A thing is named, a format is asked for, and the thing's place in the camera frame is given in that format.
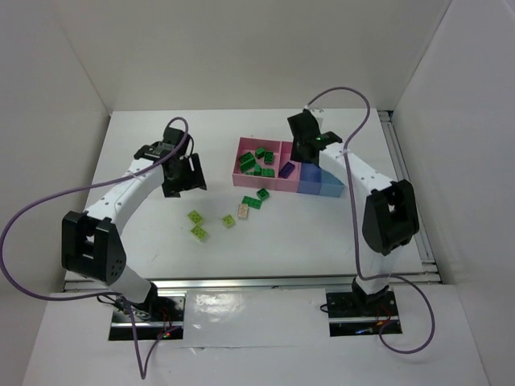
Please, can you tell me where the green lego brick small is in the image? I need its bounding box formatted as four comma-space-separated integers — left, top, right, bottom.
262, 168, 275, 178

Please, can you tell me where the tan lego brick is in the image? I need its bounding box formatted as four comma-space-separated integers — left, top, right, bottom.
237, 203, 249, 220

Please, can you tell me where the lime lego brick upper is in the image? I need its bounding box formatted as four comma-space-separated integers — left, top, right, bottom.
187, 210, 204, 226

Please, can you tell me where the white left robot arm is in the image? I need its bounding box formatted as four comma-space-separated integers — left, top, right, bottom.
61, 153, 207, 321

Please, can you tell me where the green long lego brick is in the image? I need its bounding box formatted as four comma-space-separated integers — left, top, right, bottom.
240, 159, 256, 174

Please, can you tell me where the green flat lego brick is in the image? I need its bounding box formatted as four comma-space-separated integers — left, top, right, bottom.
241, 195, 262, 209

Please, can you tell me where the aluminium rail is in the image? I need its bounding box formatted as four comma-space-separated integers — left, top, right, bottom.
63, 275, 442, 293
377, 109, 439, 274

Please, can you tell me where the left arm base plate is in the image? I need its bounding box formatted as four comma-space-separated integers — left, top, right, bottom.
101, 293, 186, 342

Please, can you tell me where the aluminium rail right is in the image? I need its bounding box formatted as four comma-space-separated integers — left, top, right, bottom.
377, 109, 439, 274

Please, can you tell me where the light blue container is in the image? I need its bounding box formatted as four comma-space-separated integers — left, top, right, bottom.
319, 170, 345, 198

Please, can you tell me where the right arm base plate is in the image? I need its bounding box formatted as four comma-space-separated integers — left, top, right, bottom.
319, 291, 402, 337

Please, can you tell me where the lime lego brick middle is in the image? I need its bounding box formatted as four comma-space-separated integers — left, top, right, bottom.
222, 215, 236, 229

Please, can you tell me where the lime lego brick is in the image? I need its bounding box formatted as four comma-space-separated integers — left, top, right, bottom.
190, 225, 209, 242
222, 215, 236, 229
187, 210, 204, 226

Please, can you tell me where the aluminium rail front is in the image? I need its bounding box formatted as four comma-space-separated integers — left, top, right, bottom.
63, 275, 442, 293

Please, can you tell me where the purple blue container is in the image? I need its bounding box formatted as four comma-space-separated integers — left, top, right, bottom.
297, 163, 322, 195

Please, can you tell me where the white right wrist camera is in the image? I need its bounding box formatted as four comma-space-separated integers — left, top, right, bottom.
303, 105, 324, 119

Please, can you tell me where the small pink container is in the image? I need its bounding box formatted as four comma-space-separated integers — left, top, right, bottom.
277, 142, 301, 192

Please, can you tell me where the lime lego brick lower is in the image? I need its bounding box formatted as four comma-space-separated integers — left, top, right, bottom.
190, 225, 209, 242

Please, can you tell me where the purple lego brick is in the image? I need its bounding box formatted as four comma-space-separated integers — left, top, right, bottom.
278, 162, 295, 179

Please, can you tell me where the green lego near containers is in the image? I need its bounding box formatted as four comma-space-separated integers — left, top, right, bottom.
257, 188, 270, 201

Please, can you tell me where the large pink container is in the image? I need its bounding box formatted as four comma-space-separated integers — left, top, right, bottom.
232, 138, 282, 191

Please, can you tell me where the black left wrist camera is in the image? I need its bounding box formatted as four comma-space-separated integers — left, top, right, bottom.
134, 127, 193, 162

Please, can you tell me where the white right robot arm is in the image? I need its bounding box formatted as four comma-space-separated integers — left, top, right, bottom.
287, 109, 419, 314

